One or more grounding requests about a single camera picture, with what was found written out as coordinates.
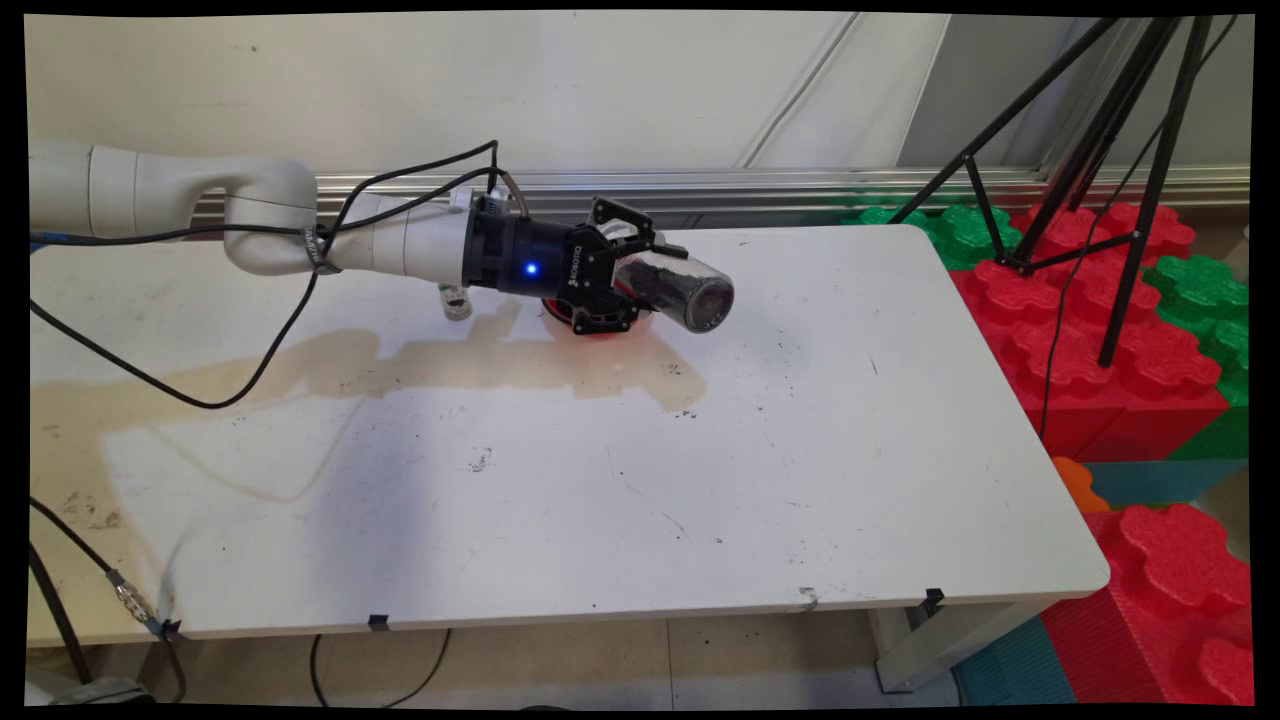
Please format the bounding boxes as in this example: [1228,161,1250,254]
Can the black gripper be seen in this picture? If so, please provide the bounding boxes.
[465,193,689,337]

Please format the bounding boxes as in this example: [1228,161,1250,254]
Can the clear jar with black grains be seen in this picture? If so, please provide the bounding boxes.
[612,245,736,335]

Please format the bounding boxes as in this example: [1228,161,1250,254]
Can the red bowl with black grains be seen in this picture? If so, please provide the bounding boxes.
[540,288,657,341]

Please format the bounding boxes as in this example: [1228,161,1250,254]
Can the green foam building block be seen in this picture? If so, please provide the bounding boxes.
[1143,255,1251,461]
[840,205,1023,272]

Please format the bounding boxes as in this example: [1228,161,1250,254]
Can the red foam building block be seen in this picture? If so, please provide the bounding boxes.
[948,203,1233,463]
[1040,503,1256,706]

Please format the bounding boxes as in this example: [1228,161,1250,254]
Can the white table leg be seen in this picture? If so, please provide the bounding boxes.
[868,598,1051,695]

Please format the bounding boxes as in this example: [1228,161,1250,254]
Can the orange foam block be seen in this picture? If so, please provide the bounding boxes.
[1050,457,1113,516]

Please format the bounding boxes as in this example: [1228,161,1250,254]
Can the black tripod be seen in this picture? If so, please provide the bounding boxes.
[888,15,1216,369]

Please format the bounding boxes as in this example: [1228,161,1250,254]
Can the teal foam block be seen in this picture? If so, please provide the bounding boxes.
[1082,458,1251,513]
[950,615,1078,707]

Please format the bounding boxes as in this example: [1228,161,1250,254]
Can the black cable with metal plug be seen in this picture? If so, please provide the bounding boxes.
[30,165,527,251]

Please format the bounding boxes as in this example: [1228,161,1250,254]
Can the aluminium wall rail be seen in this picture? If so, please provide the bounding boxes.
[190,168,1251,217]

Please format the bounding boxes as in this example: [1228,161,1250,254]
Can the grey cable strap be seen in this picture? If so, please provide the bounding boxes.
[300,225,343,277]

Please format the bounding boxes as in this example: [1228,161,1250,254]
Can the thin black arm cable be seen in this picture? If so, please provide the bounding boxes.
[30,140,501,411]

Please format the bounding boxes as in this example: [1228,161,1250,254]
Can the black cable loop under table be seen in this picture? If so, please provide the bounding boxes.
[308,628,453,709]

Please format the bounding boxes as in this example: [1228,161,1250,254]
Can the black cable with brass connector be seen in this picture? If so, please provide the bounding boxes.
[28,497,191,701]

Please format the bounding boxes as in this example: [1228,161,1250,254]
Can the thick black floor cable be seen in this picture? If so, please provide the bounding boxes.
[28,545,96,687]

